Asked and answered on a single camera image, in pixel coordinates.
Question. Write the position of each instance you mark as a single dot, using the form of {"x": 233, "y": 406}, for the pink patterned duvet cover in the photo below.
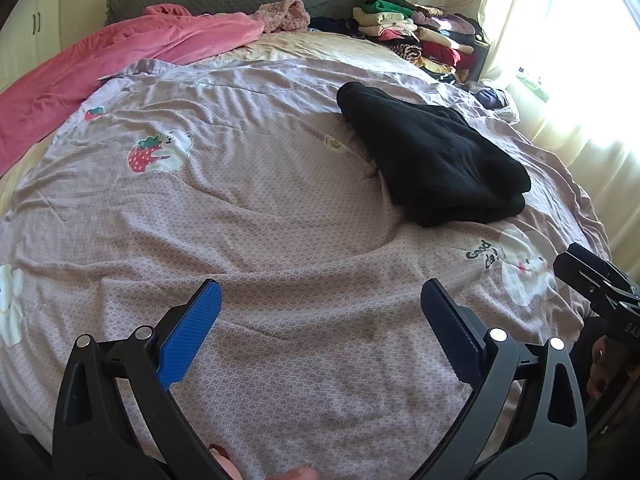
{"x": 241, "y": 168}

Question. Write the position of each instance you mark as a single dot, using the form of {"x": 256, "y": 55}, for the cream wardrobe with black handles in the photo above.
{"x": 29, "y": 37}

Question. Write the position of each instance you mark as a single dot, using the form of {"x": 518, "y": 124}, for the pink fleece blanket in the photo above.
{"x": 41, "y": 100}

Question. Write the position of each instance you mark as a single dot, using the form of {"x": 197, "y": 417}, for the white window curtain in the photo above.
{"x": 573, "y": 66}

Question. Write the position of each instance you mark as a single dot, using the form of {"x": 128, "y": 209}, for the right hand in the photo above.
{"x": 600, "y": 364}

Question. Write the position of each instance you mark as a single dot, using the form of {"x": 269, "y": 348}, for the dusty pink fluffy garment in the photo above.
{"x": 283, "y": 16}

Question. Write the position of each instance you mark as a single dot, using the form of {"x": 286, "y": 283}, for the left hand red nails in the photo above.
{"x": 223, "y": 459}

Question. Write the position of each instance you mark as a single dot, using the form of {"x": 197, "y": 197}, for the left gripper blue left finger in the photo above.
{"x": 93, "y": 436}

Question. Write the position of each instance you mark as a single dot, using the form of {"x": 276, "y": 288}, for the purple and white underwear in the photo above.
{"x": 498, "y": 102}

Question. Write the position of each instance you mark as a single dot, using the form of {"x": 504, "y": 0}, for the black sweatshirt with orange print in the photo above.
{"x": 433, "y": 162}

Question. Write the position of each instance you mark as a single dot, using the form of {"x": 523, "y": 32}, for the pile of folded clothes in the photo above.
{"x": 450, "y": 47}

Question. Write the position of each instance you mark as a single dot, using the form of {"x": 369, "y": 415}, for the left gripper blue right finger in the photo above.
{"x": 524, "y": 418}

